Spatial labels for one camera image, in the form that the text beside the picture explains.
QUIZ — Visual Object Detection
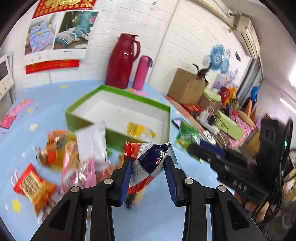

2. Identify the green snack packet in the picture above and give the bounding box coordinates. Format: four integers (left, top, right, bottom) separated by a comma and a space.
175, 120, 201, 152

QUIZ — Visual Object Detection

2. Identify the red white blue snack packet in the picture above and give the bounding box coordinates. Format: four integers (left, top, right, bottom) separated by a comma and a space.
125, 142, 178, 195

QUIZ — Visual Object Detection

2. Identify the person's right hand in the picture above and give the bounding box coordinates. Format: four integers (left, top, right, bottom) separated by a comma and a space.
234, 192, 269, 222

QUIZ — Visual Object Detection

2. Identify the pink wrapped snack packet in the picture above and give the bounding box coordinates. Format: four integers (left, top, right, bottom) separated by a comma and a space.
60, 141, 97, 195

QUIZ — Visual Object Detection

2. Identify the red fried snack packet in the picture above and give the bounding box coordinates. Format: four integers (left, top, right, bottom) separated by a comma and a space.
13, 163, 57, 216

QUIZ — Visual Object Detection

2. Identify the light green gift box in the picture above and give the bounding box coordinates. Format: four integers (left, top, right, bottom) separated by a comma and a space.
214, 109, 244, 141

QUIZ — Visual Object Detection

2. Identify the yellow cookie bag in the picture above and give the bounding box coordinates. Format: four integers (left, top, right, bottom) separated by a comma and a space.
34, 130, 79, 171

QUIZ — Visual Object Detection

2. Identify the white silver snack bag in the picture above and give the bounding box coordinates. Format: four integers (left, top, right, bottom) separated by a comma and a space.
74, 120, 109, 170

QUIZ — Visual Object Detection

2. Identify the peppa pig tablecloth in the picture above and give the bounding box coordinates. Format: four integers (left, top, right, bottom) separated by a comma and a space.
0, 79, 234, 241

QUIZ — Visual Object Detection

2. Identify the yellow snack packet in box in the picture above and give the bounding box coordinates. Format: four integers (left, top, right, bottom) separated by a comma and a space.
126, 122, 157, 138

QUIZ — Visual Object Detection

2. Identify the brown cardboard box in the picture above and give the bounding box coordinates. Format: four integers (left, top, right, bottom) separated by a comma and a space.
167, 68, 206, 105

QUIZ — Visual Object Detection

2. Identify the green cardboard box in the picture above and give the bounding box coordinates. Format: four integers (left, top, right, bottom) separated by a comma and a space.
65, 85, 171, 152

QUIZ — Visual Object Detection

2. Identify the blue paper flower decoration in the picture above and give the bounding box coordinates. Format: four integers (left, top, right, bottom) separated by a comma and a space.
203, 45, 231, 74

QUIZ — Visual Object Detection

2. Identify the pink thermos bottle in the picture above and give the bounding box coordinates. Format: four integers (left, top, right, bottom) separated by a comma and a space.
132, 55, 153, 90

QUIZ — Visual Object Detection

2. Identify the dark red thermos jug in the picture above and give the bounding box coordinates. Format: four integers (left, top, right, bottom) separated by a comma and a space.
105, 33, 140, 89

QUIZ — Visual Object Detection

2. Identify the wall air conditioner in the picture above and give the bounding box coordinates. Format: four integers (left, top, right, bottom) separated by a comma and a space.
229, 13, 260, 59

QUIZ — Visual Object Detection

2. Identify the bedding wall calendar poster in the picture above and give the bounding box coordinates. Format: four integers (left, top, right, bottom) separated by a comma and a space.
23, 0, 98, 74

